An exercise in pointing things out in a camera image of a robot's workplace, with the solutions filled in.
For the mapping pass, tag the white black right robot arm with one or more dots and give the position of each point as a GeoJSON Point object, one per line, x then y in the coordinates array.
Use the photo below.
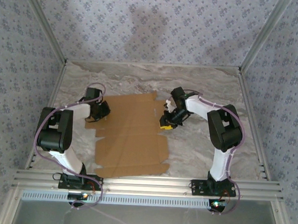
{"type": "Point", "coordinates": [225, 131]}

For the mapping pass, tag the small controller board with LED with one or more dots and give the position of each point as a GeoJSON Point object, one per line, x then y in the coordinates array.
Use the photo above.
{"type": "Point", "coordinates": [217, 204]}
{"type": "Point", "coordinates": [78, 195]}

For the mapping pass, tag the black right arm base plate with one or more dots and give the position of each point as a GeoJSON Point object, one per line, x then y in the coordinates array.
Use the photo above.
{"type": "Point", "coordinates": [197, 187]}

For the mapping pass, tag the grey metal sheet panel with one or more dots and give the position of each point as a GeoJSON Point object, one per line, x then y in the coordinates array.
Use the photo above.
{"type": "Point", "coordinates": [146, 219]}

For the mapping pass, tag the aluminium frame cross rail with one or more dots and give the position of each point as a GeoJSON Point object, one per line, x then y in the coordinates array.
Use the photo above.
{"type": "Point", "coordinates": [147, 184]}

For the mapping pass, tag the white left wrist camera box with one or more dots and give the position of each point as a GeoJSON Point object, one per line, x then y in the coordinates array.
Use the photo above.
{"type": "Point", "coordinates": [169, 105]}

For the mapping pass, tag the aluminium table side rail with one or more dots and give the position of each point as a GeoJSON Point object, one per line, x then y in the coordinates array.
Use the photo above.
{"type": "Point", "coordinates": [253, 122]}
{"type": "Point", "coordinates": [55, 87]}

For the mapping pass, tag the aluminium frame corner post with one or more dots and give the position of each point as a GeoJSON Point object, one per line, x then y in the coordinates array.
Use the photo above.
{"type": "Point", "coordinates": [43, 26]}
{"type": "Point", "coordinates": [265, 35]}

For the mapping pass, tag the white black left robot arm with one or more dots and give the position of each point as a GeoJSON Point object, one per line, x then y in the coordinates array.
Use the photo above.
{"type": "Point", "coordinates": [63, 132]}

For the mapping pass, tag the brown cardboard box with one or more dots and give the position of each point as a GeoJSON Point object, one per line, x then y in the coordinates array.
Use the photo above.
{"type": "Point", "coordinates": [132, 136]}

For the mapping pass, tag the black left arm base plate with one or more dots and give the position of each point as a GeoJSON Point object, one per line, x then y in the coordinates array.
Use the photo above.
{"type": "Point", "coordinates": [99, 183]}

